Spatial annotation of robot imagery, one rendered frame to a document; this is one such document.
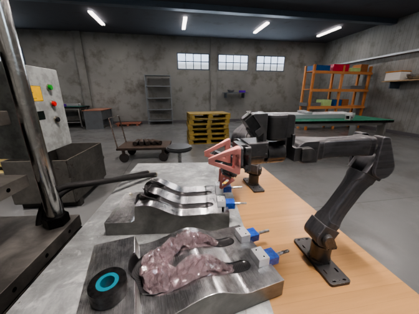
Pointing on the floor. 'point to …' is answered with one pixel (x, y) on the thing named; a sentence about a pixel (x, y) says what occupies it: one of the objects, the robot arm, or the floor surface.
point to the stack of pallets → (207, 126)
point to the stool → (179, 149)
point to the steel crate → (17, 164)
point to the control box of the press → (10, 152)
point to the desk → (97, 118)
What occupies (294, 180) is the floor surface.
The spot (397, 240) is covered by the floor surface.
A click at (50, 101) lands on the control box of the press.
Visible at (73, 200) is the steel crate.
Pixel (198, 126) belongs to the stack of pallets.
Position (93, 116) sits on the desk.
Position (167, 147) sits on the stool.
